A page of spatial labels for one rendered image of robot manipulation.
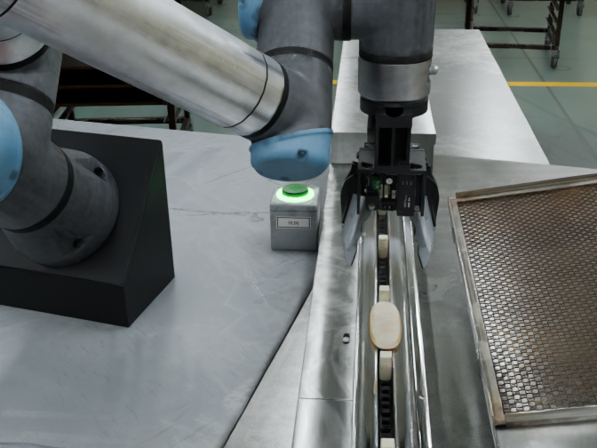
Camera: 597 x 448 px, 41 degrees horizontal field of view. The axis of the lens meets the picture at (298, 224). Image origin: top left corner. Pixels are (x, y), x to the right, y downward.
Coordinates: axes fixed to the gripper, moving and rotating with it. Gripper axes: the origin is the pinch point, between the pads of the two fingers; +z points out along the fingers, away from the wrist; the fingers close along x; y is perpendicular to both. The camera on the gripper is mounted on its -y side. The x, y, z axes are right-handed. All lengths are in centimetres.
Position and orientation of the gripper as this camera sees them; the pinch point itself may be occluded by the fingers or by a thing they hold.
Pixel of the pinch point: (386, 255)
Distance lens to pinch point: 95.0
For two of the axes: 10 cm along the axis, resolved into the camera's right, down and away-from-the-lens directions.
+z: 0.1, 9.0, 4.4
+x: 9.9, 0.3, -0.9
